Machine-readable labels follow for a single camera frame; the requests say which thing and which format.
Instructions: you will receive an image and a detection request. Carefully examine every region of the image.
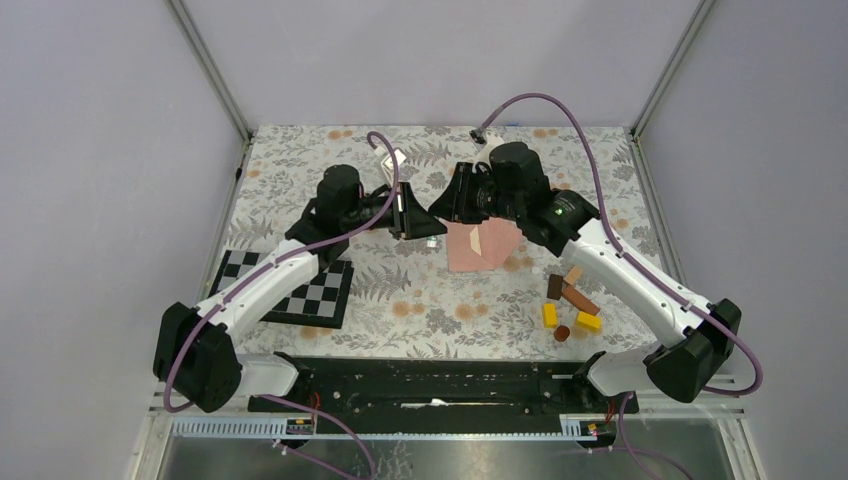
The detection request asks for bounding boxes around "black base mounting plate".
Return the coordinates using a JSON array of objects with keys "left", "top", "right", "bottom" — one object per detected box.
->
[{"left": 286, "top": 357, "right": 638, "bottom": 435}]

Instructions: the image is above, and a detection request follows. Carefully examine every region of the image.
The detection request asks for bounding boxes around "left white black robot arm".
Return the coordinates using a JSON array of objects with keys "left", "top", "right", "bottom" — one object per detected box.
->
[{"left": 153, "top": 145, "right": 447, "bottom": 413}]

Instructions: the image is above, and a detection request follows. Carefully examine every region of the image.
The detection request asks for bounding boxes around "light wooden block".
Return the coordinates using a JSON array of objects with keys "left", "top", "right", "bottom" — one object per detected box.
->
[{"left": 564, "top": 266, "right": 584, "bottom": 286}]

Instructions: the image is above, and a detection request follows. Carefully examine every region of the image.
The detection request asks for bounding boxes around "dark brown wooden block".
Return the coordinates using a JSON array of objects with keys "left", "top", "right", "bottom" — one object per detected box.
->
[{"left": 546, "top": 274, "right": 565, "bottom": 301}]

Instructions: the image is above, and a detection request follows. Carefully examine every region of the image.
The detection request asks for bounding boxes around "yellow block right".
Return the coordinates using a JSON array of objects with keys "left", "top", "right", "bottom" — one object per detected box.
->
[{"left": 575, "top": 311, "right": 602, "bottom": 333}]

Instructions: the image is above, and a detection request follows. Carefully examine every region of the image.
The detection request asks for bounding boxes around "left aluminium frame post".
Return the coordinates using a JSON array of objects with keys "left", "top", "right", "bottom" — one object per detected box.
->
[{"left": 164, "top": 0, "right": 253, "bottom": 144}]

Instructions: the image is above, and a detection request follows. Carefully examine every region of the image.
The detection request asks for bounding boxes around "yellow block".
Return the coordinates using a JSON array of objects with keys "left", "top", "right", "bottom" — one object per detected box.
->
[
  {"left": 575, "top": 311, "right": 602, "bottom": 333},
  {"left": 542, "top": 303, "right": 559, "bottom": 329}
]

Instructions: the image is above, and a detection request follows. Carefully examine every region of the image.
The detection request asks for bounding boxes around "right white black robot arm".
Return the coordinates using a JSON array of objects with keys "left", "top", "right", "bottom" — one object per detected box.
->
[{"left": 429, "top": 142, "right": 741, "bottom": 412}]

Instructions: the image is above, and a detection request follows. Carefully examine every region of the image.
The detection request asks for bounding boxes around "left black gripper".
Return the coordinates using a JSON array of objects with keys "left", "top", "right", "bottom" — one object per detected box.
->
[{"left": 342, "top": 181, "right": 448, "bottom": 240}]

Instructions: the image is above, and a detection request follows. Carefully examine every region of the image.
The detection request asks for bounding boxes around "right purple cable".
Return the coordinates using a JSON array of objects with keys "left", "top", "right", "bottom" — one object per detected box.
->
[{"left": 468, "top": 92, "right": 764, "bottom": 480}]

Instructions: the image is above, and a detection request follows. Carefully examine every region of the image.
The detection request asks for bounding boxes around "yellow block near front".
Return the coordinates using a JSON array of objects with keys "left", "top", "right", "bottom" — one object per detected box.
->
[{"left": 542, "top": 303, "right": 559, "bottom": 329}]

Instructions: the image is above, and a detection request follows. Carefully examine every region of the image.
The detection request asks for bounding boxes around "reddish brown wooden block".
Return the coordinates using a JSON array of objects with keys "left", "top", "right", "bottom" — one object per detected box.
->
[{"left": 562, "top": 284, "right": 600, "bottom": 316}]

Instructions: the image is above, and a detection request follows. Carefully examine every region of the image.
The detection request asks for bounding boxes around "white slotted cable duct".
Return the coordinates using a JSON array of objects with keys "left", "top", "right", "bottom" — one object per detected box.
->
[{"left": 172, "top": 416, "right": 601, "bottom": 446}]

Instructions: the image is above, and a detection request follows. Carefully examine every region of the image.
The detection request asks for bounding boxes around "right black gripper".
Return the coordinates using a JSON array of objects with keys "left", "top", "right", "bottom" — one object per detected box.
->
[{"left": 428, "top": 162, "right": 523, "bottom": 225}]

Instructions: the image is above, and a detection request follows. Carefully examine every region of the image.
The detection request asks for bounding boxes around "floral patterned table mat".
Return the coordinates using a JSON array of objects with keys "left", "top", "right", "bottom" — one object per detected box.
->
[{"left": 223, "top": 125, "right": 660, "bottom": 360}]

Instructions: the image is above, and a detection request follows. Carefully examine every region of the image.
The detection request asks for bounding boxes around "small brown wooden cylinder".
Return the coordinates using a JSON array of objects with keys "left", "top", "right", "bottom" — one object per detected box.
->
[{"left": 553, "top": 325, "right": 571, "bottom": 343}]

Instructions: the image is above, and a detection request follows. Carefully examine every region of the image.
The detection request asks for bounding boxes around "black grey checkerboard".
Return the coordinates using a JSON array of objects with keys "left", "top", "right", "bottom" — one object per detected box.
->
[{"left": 209, "top": 250, "right": 354, "bottom": 329}]

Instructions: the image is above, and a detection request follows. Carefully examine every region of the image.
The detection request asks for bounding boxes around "aluminium frame post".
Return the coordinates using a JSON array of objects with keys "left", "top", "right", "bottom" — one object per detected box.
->
[
  {"left": 164, "top": 0, "right": 253, "bottom": 144},
  {"left": 630, "top": 0, "right": 718, "bottom": 143}
]

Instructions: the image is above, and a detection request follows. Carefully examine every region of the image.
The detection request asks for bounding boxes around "right aluminium frame post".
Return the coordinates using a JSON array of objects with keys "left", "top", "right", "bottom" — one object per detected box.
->
[{"left": 630, "top": 0, "right": 718, "bottom": 143}]

